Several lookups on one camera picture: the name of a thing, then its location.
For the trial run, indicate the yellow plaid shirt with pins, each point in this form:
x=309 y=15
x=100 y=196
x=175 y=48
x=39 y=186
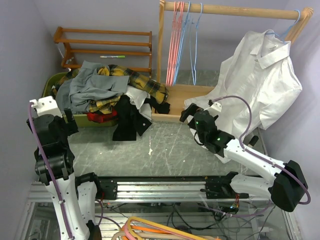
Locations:
x=136 y=80

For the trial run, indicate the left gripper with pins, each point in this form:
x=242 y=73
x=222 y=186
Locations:
x=69 y=126

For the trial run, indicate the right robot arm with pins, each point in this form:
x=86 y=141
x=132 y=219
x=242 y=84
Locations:
x=282 y=182

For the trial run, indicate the wooden clothes rack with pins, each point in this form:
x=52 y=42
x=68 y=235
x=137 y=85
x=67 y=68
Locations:
x=175 y=95

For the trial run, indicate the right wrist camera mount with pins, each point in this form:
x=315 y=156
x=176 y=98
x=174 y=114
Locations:
x=214 y=108

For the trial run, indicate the pink wire hangers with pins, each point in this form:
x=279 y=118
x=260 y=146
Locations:
x=173 y=45

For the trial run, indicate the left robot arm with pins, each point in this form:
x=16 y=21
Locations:
x=73 y=197

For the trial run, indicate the black garment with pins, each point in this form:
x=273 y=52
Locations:
x=131 y=122

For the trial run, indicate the white hanging shirt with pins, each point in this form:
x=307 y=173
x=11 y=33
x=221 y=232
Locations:
x=257 y=85

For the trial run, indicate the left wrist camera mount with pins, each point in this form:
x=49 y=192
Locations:
x=46 y=106

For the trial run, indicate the green laundry basket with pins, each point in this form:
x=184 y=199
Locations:
x=81 y=119

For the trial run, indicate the orange pink hangers below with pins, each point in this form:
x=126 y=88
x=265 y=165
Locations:
x=136 y=228

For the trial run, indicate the green white pen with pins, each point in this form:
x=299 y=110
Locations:
x=112 y=56

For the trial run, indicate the aluminium mounting rail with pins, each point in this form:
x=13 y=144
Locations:
x=153 y=189

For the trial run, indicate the wooden shoe rack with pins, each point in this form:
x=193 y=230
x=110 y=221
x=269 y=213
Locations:
x=90 y=44

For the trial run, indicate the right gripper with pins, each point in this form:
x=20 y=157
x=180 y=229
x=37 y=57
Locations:
x=191 y=110

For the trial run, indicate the grey button shirt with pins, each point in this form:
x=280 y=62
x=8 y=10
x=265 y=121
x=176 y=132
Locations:
x=92 y=82

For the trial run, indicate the red garment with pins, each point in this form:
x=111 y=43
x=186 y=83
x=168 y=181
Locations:
x=98 y=117

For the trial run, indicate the blue hanger holding white shirt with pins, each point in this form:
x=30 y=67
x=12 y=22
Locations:
x=283 y=35

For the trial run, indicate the white garment in pile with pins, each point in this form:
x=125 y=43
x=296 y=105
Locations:
x=141 y=111

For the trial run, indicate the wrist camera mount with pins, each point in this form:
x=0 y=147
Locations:
x=214 y=108
x=46 y=106

